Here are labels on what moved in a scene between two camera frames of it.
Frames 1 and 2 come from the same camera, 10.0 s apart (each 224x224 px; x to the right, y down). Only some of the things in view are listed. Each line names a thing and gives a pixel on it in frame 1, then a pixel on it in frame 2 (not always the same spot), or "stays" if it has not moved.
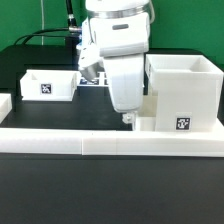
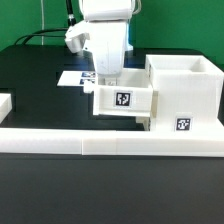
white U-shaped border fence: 95,142 stays
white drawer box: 48,85 → 132,96
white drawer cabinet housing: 188,92 stays
